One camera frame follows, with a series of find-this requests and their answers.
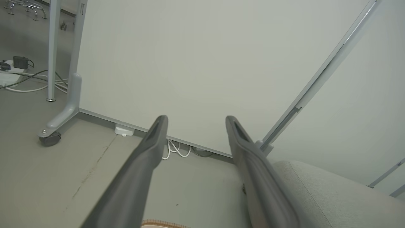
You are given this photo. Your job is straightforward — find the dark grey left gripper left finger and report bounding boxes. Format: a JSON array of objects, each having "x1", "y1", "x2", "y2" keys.
[{"x1": 81, "y1": 115, "x2": 169, "y2": 228}]

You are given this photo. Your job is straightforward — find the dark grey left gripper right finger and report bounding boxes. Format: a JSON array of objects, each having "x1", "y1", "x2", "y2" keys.
[{"x1": 225, "y1": 116, "x2": 301, "y2": 228}]

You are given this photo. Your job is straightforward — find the grey fabric sofa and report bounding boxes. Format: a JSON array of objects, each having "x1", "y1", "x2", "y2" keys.
[{"x1": 243, "y1": 160, "x2": 405, "y2": 228}]

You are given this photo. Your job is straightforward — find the cream plastic laundry basket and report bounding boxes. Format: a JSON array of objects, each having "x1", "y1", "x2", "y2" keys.
[{"x1": 141, "y1": 219, "x2": 191, "y2": 228}]

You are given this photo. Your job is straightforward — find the grey caster wheel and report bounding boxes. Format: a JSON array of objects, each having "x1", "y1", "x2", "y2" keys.
[{"x1": 39, "y1": 131, "x2": 62, "y2": 147}]

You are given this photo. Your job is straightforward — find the grey metal table leg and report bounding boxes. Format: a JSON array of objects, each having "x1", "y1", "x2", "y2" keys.
[{"x1": 46, "y1": 0, "x2": 62, "y2": 102}]

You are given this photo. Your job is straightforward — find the white power strip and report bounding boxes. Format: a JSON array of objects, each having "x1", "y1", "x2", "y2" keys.
[{"x1": 0, "y1": 60, "x2": 28, "y2": 87}]

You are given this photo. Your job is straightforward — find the black power adapter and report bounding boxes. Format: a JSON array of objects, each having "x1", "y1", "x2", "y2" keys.
[{"x1": 13, "y1": 56, "x2": 34, "y2": 70}]

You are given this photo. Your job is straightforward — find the chrome chair base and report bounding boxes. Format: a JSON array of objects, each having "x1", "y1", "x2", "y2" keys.
[{"x1": 3, "y1": 0, "x2": 48, "y2": 21}]

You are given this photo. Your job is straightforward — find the white looped cable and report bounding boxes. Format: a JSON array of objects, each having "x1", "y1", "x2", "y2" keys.
[{"x1": 162, "y1": 139, "x2": 192, "y2": 160}]

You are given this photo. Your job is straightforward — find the small white wall box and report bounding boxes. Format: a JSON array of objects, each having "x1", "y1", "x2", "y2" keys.
[{"x1": 114, "y1": 123, "x2": 135, "y2": 137}]

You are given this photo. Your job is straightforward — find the grey cable under panel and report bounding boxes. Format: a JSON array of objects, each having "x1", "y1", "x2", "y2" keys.
[{"x1": 191, "y1": 147, "x2": 214, "y2": 158}]

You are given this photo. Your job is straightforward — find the white partition panel grey frame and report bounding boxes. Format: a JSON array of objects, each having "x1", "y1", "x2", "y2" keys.
[
  {"x1": 37, "y1": 0, "x2": 378, "y2": 159},
  {"x1": 256, "y1": 0, "x2": 405, "y2": 197}
]

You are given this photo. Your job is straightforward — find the white floor cable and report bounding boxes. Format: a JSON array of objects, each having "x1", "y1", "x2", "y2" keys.
[{"x1": 0, "y1": 72, "x2": 69, "y2": 94}]

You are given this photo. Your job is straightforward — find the dark grey floor cable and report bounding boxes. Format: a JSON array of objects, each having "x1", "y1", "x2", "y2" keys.
[{"x1": 0, "y1": 69, "x2": 68, "y2": 89}]

